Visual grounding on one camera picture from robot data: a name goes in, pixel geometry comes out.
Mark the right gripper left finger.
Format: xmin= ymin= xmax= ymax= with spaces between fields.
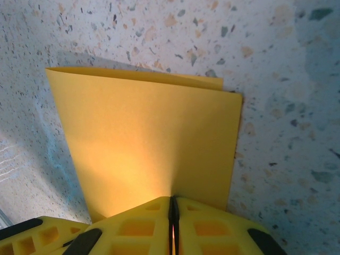
xmin=62 ymin=195 xmax=174 ymax=255

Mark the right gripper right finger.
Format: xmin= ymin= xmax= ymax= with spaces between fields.
xmin=174 ymin=196 xmax=287 ymax=255

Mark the yellow square paper sheet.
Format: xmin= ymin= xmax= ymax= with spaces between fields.
xmin=45 ymin=67 xmax=244 ymax=223

